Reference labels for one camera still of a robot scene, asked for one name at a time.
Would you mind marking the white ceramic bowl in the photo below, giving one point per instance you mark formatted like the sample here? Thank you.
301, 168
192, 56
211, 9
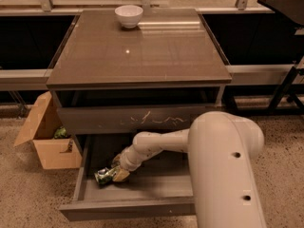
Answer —
129, 16

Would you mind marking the closed grey top drawer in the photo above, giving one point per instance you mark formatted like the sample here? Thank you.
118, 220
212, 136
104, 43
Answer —
125, 119

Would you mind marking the green can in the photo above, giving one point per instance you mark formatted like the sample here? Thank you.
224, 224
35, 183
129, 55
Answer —
105, 175

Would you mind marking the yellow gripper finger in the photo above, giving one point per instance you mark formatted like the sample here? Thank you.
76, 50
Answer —
120, 175
116, 161

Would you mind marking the brown cardboard box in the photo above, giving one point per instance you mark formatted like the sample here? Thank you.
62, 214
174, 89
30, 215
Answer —
39, 129

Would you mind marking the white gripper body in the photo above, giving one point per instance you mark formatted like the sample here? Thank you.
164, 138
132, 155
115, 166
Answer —
127, 162

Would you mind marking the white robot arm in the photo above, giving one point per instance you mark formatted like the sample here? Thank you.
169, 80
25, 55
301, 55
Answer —
219, 146

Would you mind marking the grey drawer cabinet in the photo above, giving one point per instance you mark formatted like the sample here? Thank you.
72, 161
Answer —
167, 59

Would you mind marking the black side table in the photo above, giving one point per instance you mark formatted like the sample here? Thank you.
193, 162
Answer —
270, 42

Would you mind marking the green bag in box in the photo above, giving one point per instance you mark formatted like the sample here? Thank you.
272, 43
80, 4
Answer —
60, 133

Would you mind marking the open grey middle drawer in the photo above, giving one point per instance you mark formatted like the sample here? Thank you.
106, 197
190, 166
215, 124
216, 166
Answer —
161, 187

